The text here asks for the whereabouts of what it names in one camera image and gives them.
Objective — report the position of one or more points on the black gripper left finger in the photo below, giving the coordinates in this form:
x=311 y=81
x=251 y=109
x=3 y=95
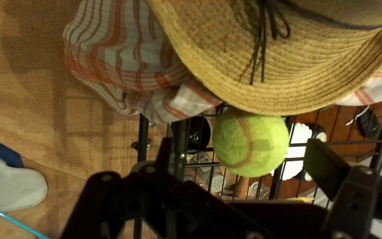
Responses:
x=133 y=203

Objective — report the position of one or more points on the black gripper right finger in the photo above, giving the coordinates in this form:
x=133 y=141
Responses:
x=345 y=190

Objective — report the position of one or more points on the yellow-green tennis ball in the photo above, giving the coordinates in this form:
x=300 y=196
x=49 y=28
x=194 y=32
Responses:
x=252 y=146

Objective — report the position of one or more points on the white shoe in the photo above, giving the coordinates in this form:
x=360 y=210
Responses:
x=299 y=137

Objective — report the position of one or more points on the black metal shoe rack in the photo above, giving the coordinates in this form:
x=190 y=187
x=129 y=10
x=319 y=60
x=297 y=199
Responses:
x=143 y=133

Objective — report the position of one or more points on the white sock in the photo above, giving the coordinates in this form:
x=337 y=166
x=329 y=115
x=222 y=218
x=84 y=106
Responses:
x=9 y=186

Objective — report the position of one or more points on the teal plastic clothes hanger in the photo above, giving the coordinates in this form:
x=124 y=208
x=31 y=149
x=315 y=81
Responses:
x=5 y=215

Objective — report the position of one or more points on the tan tablecloth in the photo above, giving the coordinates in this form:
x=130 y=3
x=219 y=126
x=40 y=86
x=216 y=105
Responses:
x=32 y=110

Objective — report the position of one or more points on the red striped cloth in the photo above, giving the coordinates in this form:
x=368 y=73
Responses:
x=120 y=53

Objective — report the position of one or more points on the straw hat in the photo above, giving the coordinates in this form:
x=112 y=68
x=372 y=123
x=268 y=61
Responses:
x=226 y=53

